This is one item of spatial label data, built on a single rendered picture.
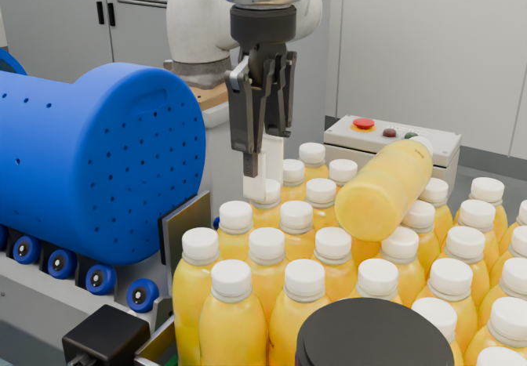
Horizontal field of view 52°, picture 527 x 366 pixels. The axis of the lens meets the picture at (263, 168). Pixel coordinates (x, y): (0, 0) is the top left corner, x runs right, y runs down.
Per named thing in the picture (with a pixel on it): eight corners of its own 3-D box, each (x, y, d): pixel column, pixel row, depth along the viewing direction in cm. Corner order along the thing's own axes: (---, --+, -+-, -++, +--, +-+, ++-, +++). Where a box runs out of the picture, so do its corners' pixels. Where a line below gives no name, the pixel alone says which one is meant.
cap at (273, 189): (285, 194, 72) (285, 182, 71) (271, 207, 69) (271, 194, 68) (259, 187, 73) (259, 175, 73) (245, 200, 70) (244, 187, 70)
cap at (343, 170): (324, 172, 78) (325, 161, 77) (348, 168, 79) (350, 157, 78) (336, 183, 75) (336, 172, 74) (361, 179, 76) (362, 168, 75)
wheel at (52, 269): (61, 245, 81) (52, 243, 79) (83, 253, 79) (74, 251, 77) (50, 274, 80) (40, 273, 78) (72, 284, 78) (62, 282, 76)
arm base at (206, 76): (187, 63, 160) (186, 45, 158) (249, 72, 149) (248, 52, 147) (143, 79, 147) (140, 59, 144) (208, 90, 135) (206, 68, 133)
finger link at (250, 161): (258, 136, 65) (245, 144, 62) (258, 175, 67) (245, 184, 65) (247, 134, 66) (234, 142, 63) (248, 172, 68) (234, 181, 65)
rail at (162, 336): (293, 217, 93) (293, 202, 92) (297, 219, 93) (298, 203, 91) (135, 372, 61) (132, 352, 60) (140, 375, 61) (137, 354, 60)
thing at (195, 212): (201, 258, 86) (197, 186, 81) (213, 262, 85) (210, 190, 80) (160, 291, 78) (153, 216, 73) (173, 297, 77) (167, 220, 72)
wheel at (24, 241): (27, 232, 84) (16, 230, 82) (47, 240, 82) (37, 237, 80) (16, 260, 83) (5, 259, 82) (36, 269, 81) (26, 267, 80)
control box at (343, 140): (343, 165, 101) (346, 112, 96) (453, 189, 92) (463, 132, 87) (320, 186, 93) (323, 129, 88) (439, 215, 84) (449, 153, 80)
